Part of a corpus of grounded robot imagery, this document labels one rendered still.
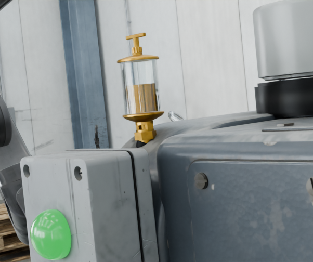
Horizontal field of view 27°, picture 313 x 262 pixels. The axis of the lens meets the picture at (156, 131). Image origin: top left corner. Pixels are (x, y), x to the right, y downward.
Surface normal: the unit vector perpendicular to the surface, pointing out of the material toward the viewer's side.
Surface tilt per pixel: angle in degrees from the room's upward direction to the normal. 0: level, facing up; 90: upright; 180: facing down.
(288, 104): 90
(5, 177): 46
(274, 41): 90
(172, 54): 90
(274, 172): 90
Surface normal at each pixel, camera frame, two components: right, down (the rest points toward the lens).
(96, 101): 0.65, -0.03
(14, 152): -0.03, -0.77
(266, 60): -0.90, 0.11
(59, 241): 0.32, 0.12
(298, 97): -0.53, 0.10
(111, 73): -0.76, 0.11
